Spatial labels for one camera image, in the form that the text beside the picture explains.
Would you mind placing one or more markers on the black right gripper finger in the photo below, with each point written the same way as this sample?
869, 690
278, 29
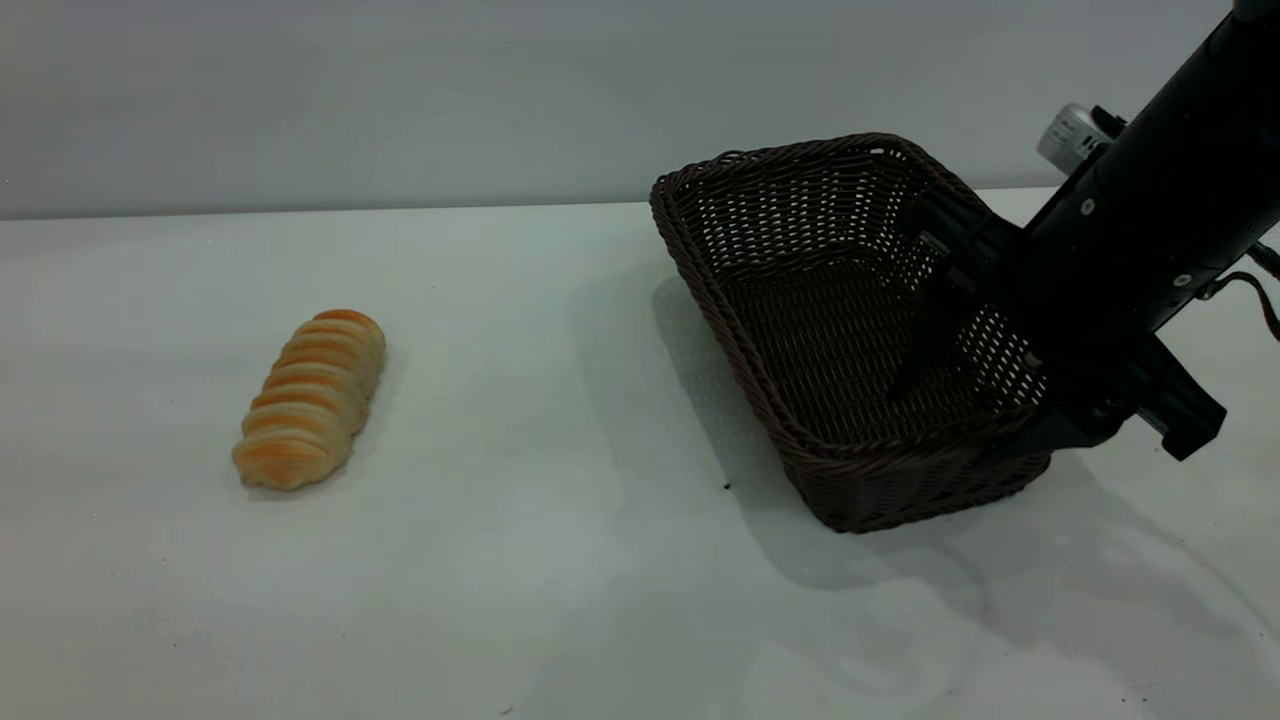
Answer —
1075, 428
930, 335

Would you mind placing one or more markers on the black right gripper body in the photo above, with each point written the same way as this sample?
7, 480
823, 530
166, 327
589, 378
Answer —
1110, 280

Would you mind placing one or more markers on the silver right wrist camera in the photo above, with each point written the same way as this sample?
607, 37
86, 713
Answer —
1070, 135

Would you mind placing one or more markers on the ridged golden bread loaf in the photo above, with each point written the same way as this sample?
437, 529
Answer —
310, 400

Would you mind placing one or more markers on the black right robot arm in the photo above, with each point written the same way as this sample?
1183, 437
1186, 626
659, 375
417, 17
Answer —
1220, 110

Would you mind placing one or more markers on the dark brown woven wicker basket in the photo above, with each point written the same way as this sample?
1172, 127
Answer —
800, 340

